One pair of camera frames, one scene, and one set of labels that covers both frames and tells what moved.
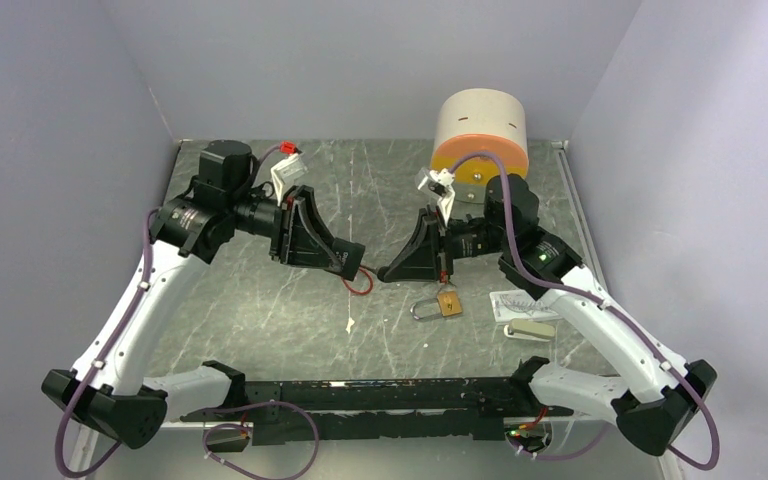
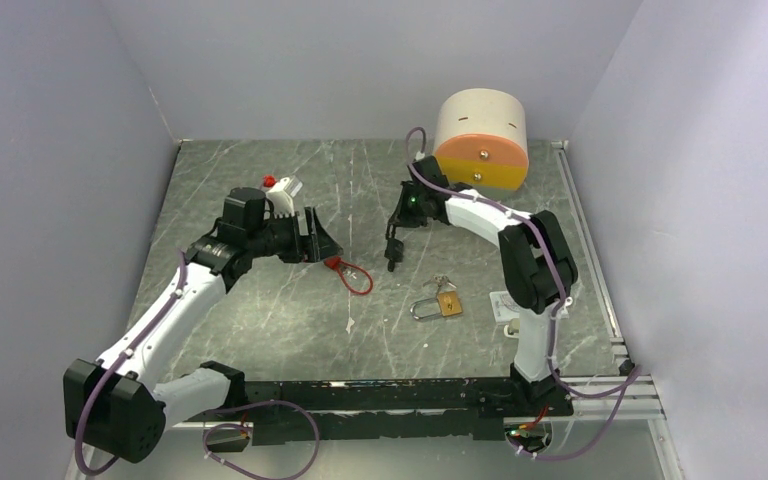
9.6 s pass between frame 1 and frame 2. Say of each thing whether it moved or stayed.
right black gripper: moved
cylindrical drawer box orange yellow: stayed
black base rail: stayed
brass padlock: stayed
